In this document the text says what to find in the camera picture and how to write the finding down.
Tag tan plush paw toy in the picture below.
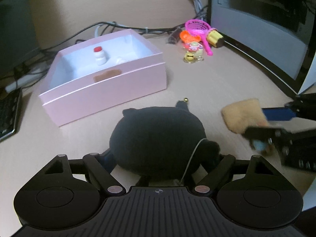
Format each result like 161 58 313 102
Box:
221 99 269 134

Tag black plush cat toy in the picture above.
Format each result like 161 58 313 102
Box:
109 101 220 180

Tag small white red-capped bottle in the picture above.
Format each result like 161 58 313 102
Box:
94 46 108 65

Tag pink toy net scoop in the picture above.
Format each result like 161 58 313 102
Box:
185 19 213 56

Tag pink cardboard box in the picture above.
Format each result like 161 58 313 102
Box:
39 29 167 126

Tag black computer case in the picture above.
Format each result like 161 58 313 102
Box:
207 0 315 97

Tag yellow toy cupcake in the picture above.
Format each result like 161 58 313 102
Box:
206 28 224 48

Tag small yellow toy figures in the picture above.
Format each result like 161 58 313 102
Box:
183 42 204 64

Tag black keyboard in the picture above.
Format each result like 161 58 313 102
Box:
0 88 22 141

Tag white power strip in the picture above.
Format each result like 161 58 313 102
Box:
5 66 49 93

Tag orange toy piece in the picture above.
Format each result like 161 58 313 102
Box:
179 30 201 43

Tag brown wrapped candy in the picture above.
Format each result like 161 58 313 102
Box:
167 27 183 44

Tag dark monitor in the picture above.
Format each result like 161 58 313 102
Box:
0 0 40 76

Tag black cables bundle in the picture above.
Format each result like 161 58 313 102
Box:
0 4 211 80

